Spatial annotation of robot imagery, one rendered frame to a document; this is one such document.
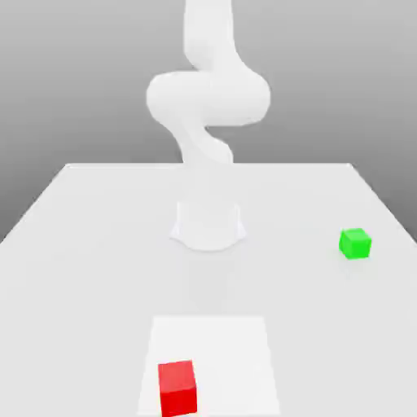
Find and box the small green cube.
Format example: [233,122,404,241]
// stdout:
[338,227,373,261]

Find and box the small red cube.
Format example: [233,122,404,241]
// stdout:
[157,358,199,417]

